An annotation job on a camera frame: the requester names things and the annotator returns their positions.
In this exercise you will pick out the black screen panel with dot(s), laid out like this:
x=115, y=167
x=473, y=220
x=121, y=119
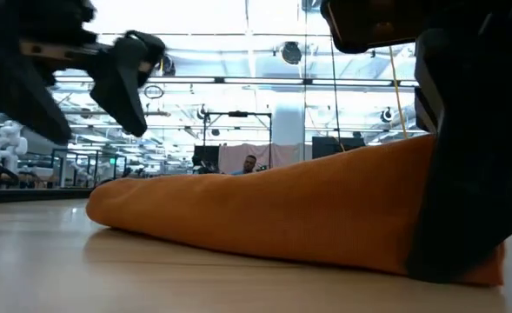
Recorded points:
x=206, y=156

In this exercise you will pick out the black cage frame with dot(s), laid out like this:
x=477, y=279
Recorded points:
x=52, y=167

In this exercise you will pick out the black monitor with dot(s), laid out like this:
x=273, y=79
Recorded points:
x=338, y=145

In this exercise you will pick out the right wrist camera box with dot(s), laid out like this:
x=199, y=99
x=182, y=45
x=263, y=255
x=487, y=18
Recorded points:
x=368, y=26

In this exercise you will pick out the black gantry stand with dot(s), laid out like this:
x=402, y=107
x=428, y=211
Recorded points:
x=238, y=114

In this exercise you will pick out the black aluminium table frame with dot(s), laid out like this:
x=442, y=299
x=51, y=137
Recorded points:
x=29, y=195

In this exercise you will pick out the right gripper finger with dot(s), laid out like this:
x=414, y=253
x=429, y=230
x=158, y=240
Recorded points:
x=477, y=174

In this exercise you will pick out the orange cloth towel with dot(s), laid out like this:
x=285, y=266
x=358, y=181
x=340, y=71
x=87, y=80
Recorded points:
x=260, y=208

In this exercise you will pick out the pink curtain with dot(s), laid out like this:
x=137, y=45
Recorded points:
x=281, y=154

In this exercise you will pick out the white humanoid robot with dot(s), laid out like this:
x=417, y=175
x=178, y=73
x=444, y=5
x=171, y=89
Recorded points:
x=8, y=145

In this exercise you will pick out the person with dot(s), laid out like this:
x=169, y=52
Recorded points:
x=248, y=165

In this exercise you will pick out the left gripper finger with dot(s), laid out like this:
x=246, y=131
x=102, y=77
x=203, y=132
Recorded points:
x=123, y=87
x=21, y=95

